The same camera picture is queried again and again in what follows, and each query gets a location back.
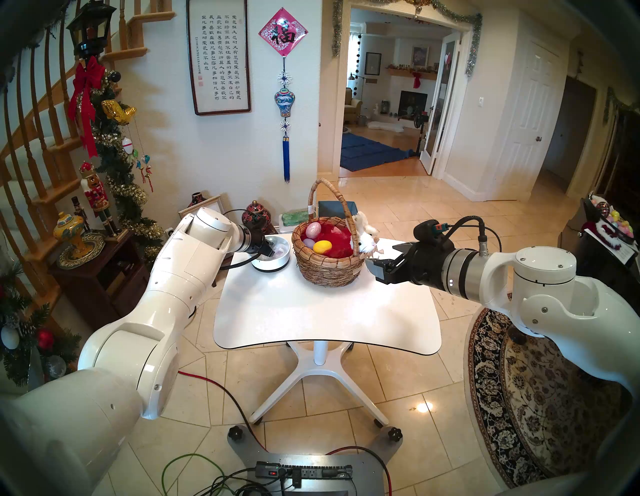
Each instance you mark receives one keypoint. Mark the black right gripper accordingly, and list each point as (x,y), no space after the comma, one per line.
(425,265)

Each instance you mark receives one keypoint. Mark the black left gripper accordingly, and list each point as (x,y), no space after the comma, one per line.
(259,242)

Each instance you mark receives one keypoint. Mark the purple easter egg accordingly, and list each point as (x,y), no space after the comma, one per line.
(309,243)

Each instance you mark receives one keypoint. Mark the pink glitter easter egg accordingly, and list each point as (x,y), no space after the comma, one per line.
(313,229)

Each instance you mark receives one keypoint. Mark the yellow easter egg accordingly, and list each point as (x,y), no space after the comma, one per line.
(322,246)

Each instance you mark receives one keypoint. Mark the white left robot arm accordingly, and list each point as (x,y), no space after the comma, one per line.
(175,285)

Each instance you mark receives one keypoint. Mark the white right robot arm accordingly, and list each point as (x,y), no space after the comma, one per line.
(550,295)

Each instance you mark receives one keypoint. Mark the white egg hanging ornament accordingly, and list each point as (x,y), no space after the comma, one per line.
(128,146)

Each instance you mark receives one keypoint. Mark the dark red patterned egg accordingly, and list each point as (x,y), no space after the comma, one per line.
(603,206)

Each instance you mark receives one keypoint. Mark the pastel egg decoration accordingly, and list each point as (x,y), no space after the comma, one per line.
(622,225)

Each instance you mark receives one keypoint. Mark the white round bowl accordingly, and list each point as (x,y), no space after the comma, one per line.
(277,265)

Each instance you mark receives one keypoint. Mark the white plush bunny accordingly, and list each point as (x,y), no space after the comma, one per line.
(367,244)

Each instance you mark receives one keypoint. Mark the red black ceramic jar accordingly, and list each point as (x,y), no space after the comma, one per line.
(257,215)

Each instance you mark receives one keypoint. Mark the green jade stone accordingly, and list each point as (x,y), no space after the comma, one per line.
(295,216)

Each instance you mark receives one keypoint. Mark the cream plush bunny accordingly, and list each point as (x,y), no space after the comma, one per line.
(364,222)

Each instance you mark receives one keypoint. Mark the red tulle cloth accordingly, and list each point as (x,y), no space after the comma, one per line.
(342,240)

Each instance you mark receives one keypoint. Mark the blue fabric storage box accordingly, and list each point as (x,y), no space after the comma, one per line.
(330,207)

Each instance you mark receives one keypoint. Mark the framed red artwork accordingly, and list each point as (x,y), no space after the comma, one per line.
(200,206)

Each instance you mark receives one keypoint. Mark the small dark vase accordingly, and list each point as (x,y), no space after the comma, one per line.
(197,198)

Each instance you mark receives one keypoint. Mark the blue floor rug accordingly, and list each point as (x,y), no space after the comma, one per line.
(367,152)

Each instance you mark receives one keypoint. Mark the white fluffy pet bed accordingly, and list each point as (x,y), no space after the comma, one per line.
(385,127)

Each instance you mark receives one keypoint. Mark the blue vase knot hanging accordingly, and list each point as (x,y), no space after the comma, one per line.
(284,102)

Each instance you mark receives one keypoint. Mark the black floor fan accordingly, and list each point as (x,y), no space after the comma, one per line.
(421,119)

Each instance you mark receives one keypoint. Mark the green christmas garland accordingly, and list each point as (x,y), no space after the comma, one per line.
(125,185)

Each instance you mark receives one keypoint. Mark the black fireplace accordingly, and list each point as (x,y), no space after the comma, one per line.
(412,104)

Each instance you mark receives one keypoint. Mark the beige armchair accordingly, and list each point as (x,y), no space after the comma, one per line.
(352,106)

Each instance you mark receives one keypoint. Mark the white glass french door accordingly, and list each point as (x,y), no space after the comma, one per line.
(440,100)

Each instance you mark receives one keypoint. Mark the brass decorative plate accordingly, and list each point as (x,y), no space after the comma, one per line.
(92,250)

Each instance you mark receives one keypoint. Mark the red nutcracker figure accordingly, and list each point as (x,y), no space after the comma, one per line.
(95,195)

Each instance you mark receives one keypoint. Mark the red christmas stocking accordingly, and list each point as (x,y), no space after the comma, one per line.
(417,80)

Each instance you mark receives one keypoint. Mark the small black nutcracker figure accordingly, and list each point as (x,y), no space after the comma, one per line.
(80,215)

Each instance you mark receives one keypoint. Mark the white panel door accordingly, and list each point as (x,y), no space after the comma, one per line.
(530,125)

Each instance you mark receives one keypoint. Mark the framed chinese calligraphy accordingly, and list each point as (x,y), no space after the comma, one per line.
(217,55)

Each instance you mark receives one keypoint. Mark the yellow ceramic vase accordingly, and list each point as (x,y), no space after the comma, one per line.
(67,227)

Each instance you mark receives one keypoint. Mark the gold fish ornament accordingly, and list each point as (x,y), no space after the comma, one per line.
(117,111)

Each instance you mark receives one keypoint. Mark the black piano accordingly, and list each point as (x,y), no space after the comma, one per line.
(595,280)

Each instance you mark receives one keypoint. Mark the oriental patterned round rug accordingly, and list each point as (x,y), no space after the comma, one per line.
(540,415)

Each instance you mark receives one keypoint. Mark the red fu diamond poster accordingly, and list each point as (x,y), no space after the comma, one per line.
(283,32)

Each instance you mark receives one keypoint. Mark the red santa hat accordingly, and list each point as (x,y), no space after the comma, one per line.
(605,234)

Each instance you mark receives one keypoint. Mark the wooden staircase railing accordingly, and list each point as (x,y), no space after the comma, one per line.
(55,192)

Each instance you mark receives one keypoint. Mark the black power strip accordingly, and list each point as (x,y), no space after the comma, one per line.
(315,471)

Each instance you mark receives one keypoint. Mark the red ribbon bow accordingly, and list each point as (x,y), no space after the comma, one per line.
(85,100)

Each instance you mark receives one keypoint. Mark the white paper sheet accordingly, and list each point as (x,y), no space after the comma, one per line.
(625,254)

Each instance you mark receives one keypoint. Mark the red bauble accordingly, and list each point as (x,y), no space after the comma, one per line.
(45,339)

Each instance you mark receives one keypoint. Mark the silver bauble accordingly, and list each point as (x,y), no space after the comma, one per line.
(56,367)

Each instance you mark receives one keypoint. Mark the small christmas tree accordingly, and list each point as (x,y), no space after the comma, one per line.
(20,310)

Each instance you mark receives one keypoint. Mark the white bauble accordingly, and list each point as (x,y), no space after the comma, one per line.
(10,337)

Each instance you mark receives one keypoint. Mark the silver green tinsel garland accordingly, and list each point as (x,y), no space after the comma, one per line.
(609,100)

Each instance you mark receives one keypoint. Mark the black lantern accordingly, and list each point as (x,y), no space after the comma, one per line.
(90,32)

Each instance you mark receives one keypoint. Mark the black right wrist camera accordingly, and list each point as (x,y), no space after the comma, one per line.
(430,231)

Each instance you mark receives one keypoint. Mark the white wall power outlet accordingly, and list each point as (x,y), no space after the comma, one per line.
(168,233)

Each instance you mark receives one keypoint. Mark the white table pedestal base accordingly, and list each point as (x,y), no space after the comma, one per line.
(320,367)

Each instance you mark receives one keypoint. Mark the black framed wall picture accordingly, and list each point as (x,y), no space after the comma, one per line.
(372,63)

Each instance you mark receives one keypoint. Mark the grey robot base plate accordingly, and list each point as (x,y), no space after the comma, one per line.
(372,470)

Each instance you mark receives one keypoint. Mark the light framed wall picture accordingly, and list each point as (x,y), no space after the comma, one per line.
(420,56)

